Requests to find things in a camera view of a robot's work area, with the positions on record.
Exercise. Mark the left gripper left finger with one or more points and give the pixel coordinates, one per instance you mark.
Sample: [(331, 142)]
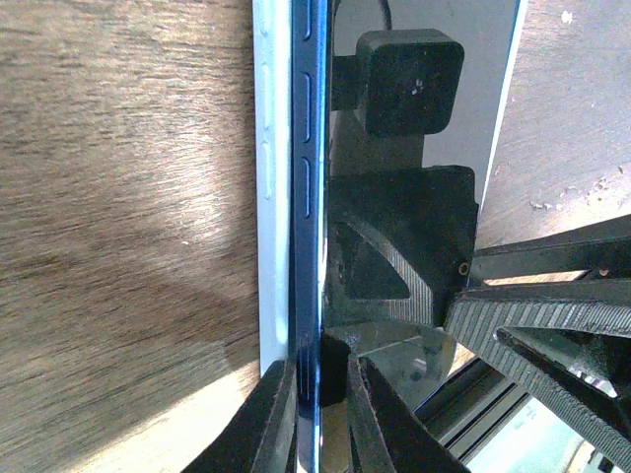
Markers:
[(259, 437)]

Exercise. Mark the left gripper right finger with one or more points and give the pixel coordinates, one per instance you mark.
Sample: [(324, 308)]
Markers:
[(384, 435)]

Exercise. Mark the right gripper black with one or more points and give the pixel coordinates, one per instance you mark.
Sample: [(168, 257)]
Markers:
[(566, 344)]

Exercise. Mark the blue phone black screen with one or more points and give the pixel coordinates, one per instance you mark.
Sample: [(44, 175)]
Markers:
[(427, 81)]

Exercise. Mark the light blue phone case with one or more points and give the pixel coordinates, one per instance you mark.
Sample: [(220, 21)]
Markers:
[(271, 172)]

